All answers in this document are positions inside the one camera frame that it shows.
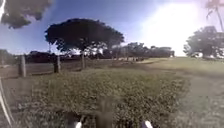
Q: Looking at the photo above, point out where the overhanging tree foliage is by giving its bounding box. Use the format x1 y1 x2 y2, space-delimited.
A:
0 0 54 30

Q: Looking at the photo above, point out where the green grass field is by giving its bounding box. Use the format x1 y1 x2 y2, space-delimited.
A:
0 56 224 128

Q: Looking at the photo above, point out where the round dark tree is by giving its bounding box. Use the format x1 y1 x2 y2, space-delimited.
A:
182 25 224 60

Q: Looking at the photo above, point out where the large broad-crowned tree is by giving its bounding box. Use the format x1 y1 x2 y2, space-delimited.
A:
44 17 126 60

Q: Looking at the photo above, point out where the grey worn path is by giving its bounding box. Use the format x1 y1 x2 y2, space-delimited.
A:
173 68 224 128

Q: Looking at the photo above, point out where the robot's own part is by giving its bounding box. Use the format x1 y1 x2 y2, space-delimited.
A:
74 121 83 128
143 120 154 128

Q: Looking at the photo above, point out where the dark hedge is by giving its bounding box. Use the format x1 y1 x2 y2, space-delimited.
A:
0 49 83 65

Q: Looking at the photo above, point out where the row of distant trees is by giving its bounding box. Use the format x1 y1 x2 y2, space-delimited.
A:
109 41 176 60

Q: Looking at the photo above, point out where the grey road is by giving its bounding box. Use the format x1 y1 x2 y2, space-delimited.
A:
0 59 111 80

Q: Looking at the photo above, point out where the palm tree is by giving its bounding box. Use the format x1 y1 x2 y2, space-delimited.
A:
203 0 224 33

